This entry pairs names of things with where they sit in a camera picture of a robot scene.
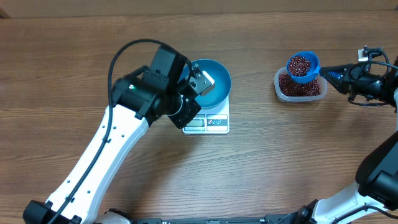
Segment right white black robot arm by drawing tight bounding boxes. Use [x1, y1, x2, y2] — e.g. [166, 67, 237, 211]
[279, 60, 397, 223]

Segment white digital kitchen scale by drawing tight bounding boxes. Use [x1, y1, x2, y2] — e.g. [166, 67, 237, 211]
[182, 96, 230, 134]

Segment red adzuki beans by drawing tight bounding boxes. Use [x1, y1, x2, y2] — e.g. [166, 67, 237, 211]
[278, 51, 321, 97]

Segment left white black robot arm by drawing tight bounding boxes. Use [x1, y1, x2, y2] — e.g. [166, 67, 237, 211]
[22, 41, 215, 223]

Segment blue plastic measuring scoop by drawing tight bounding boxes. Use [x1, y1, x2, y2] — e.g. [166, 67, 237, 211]
[286, 51, 320, 84]

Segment teal metal bowl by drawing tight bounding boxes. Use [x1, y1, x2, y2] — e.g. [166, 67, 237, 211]
[192, 59, 232, 100]

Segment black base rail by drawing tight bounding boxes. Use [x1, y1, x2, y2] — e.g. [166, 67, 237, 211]
[93, 208, 299, 224]

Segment clear plastic container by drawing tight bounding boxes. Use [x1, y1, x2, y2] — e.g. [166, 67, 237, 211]
[274, 68, 327, 103]

